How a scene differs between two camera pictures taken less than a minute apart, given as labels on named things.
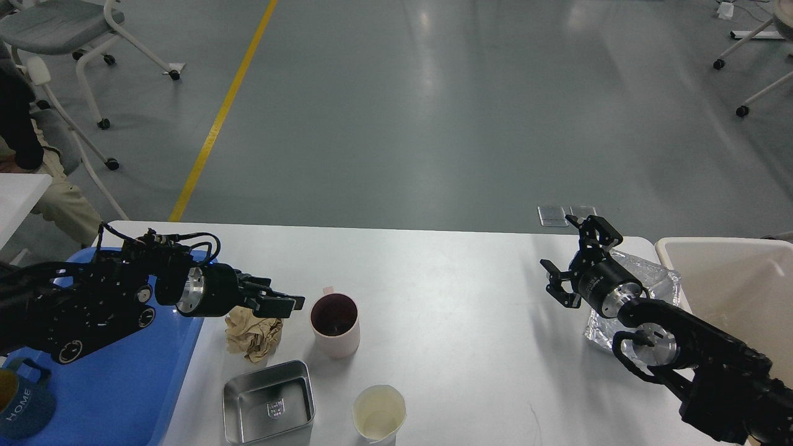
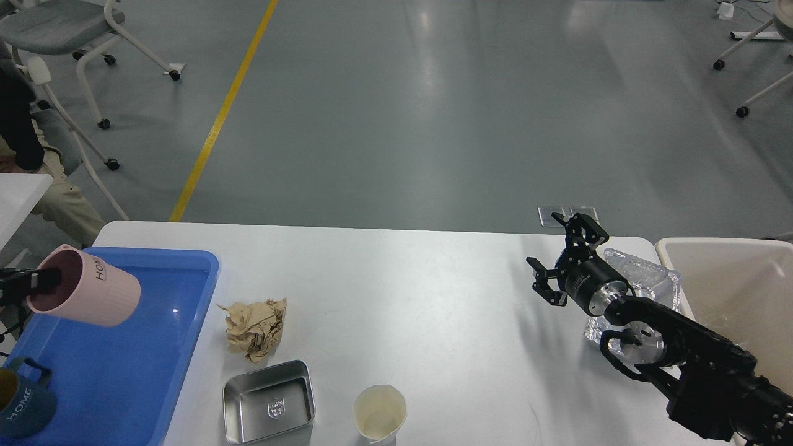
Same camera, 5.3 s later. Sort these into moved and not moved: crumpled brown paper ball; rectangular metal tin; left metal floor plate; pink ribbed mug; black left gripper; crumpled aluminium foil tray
Moved: pink ribbed mug; black left gripper
Not moved: left metal floor plate; crumpled aluminium foil tray; crumpled brown paper ball; rectangular metal tin
